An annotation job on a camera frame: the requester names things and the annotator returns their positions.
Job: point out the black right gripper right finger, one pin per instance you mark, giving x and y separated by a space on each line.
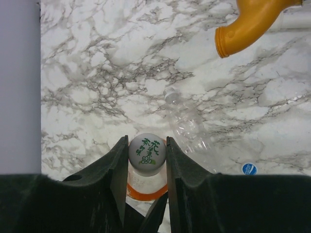
202 202

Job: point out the white green-print bottle cap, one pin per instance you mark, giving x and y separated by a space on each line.
147 154

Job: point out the white PVC pipe frame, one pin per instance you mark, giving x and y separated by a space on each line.
291 21

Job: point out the blue Pocari Sweat cap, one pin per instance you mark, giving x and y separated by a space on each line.
249 169

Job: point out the orange label tea bottle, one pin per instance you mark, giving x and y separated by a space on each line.
144 188

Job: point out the clear empty plastic bottle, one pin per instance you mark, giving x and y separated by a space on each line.
189 131

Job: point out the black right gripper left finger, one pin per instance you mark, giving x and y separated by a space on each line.
90 201

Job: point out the orange plastic faucet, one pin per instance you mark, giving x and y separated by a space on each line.
254 19

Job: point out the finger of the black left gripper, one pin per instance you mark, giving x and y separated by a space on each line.
132 220
154 216

